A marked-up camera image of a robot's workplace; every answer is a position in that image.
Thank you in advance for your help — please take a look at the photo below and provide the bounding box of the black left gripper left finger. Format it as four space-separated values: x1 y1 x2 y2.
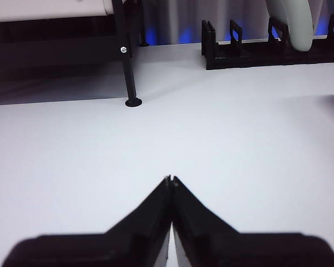
1 175 172 267

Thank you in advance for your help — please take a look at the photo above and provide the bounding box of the black dish rack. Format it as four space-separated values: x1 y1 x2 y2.
201 13 334 71

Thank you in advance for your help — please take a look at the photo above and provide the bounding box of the pale green plate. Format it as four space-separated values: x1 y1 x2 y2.
264 0 315 52

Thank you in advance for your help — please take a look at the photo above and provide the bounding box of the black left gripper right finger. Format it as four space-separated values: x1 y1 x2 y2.
171 175 334 267

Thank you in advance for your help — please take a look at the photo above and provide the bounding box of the black metal shelf frame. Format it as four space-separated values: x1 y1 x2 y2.
0 0 150 108

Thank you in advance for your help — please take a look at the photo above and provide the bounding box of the grey curtain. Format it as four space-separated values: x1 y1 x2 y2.
140 0 334 45

